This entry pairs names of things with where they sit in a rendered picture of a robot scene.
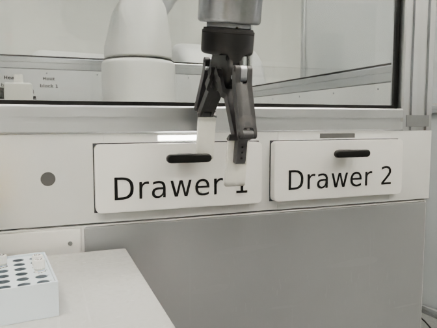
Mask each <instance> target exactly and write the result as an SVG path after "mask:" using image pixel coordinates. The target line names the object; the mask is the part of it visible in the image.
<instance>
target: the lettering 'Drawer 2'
mask: <svg viewBox="0 0 437 328"><path fill-rule="evenodd" d="M385 168H388V169H389V173H388V175H387V176H386V177H385V179H383V181H382V182H381V185H384V184H391V182H385V181H386V179H387V178H388V176H389V175H390V174H391V168H390V167H389V166H384V167H382V169H385ZM292 172H297V173H299V174H300V177H301V181H300V185H299V186H298V187H291V173H292ZM369 173H372V171H369V172H368V173H367V172H365V185H367V176H368V174H369ZM355 174H359V176H360V177H359V178H353V176H354V175H355ZM347 175H348V173H347V172H346V174H345V179H344V182H343V179H342V175H341V173H339V174H338V178H337V182H336V181H335V177H334V173H332V178H333V182H334V187H337V186H338V182H339V177H340V179H341V185H342V187H345V182H346V179H347ZM312 176H315V174H311V175H310V174H308V189H309V188H310V178H311V177H312ZM319 176H325V177H326V179H320V180H319V181H318V182H317V187H318V188H320V189H322V188H324V187H325V186H326V188H328V176H327V175H326V174H324V173H321V174H318V177H319ZM361 179H362V175H361V174H360V173H359V172H354V173H353V174H352V175H351V184H352V185H353V186H356V187H357V186H360V185H361V183H360V184H354V183H353V180H361ZM303 181H304V178H303V174H302V173H301V172H300V171H297V170H291V171H289V190H295V189H299V188H301V187H302V184H303ZM321 181H326V183H325V185H324V186H322V187H321V186H320V185H319V183H320V182H321Z"/></svg>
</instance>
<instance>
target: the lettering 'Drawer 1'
mask: <svg viewBox="0 0 437 328"><path fill-rule="evenodd" d="M118 180H126V181H128V182H129V184H130V187H131V190H130V193H129V194H128V196H126V197H118ZM220 180H222V181H223V178H219V179H218V180H217V179H216V178H215V179H214V195H216V194H217V182H218V181H220ZM201 181H205V182H206V184H207V185H202V186H198V184H199V183H200V182H201ZM144 184H149V182H144V183H143V184H142V182H139V198H142V187H143V185H144ZM153 184H162V185H163V187H156V188H155V189H153V191H152V196H153V197H154V198H161V197H162V196H163V197H166V186H165V183H164V182H162V181H156V182H153ZM171 184H172V188H173V192H174V196H175V197H178V194H179V189H180V186H181V185H182V188H183V193H184V195H185V196H188V193H189V188H190V185H191V180H189V183H188V186H187V190H186V191H185V187H184V184H183V180H180V181H179V184H178V190H177V192H176V189H175V186H174V182H173V181H171ZM205 187H209V182H208V181H207V180H206V179H200V180H198V181H197V183H196V185H195V190H196V192H197V193H198V194H199V195H208V194H209V192H207V193H200V192H199V190H198V188H205ZM158 189H163V193H162V194H161V195H159V196H156V195H155V191H156V190H158ZM133 190H134V187H133V182H132V181H131V180H130V179H129V178H123V177H121V178H114V200H125V199H127V198H129V197H131V196H132V194H133ZM236 193H247V190H243V186H241V190H240V191H236Z"/></svg>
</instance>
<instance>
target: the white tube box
mask: <svg viewBox="0 0 437 328"><path fill-rule="evenodd" d="M34 254H43V258H44V259H45V272H43V273H34V268H33V264H32V255H34ZM55 316H59V282H58V280H57V278H56V276H55V273H54V271H53V269H52V267H51V264H50V263H49V260H48V259H47V256H46V254H45V252H40V253H29V254H19V255H13V256H7V267H5V268H1V269H0V326H4V325H11V324H15V323H21V322H26V321H33V320H39V319H44V318H50V317H55Z"/></svg>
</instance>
